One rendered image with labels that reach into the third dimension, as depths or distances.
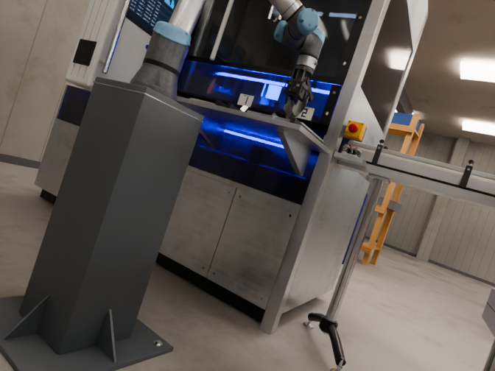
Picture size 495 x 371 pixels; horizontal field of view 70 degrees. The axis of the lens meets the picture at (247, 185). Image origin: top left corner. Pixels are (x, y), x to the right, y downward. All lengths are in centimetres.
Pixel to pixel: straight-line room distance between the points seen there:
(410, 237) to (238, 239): 1022
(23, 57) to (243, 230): 310
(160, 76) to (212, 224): 94
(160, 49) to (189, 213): 102
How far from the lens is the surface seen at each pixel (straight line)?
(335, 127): 167
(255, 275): 173
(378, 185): 172
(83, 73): 185
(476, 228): 1171
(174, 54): 117
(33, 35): 427
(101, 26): 188
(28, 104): 428
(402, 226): 1182
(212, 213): 185
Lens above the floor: 65
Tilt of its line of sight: 1 degrees down
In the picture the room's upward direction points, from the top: 19 degrees clockwise
